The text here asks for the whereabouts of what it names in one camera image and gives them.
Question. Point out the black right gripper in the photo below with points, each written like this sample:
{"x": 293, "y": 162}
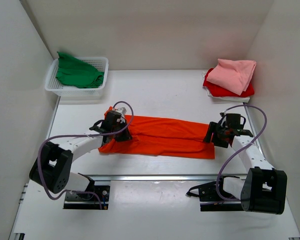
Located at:
{"x": 213, "y": 128}

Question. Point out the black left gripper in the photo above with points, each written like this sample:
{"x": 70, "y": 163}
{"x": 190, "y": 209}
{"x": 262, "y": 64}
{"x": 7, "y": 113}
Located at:
{"x": 126, "y": 136}

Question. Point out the orange t shirt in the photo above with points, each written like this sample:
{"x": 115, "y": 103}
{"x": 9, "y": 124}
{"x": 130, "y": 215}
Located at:
{"x": 157, "y": 136}

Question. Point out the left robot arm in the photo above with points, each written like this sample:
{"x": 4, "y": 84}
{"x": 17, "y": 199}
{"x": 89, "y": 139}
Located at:
{"x": 56, "y": 160}

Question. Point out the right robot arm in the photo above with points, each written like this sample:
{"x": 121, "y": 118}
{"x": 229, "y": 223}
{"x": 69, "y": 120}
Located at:
{"x": 264, "y": 188}

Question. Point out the red folded t shirt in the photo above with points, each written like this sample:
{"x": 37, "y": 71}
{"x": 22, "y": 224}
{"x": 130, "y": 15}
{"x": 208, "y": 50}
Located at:
{"x": 218, "y": 91}

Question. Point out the white folded t shirt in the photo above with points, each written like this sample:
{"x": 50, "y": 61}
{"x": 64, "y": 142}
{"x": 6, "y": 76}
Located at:
{"x": 229, "y": 98}

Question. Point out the pink folded t shirt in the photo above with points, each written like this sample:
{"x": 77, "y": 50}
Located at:
{"x": 233, "y": 75}

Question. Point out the white plastic basket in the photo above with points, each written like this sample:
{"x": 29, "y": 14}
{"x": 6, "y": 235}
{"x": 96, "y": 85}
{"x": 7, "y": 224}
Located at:
{"x": 54, "y": 86}

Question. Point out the green t shirt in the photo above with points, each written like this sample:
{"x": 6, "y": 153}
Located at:
{"x": 77, "y": 73}

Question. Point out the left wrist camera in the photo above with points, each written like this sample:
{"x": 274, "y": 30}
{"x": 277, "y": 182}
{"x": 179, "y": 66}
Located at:
{"x": 121, "y": 110}

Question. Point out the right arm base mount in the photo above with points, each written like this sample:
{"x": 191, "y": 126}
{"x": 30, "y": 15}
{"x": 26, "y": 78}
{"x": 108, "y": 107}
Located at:
{"x": 209, "y": 199}

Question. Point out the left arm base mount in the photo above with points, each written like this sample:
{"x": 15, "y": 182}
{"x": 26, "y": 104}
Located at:
{"x": 87, "y": 193}

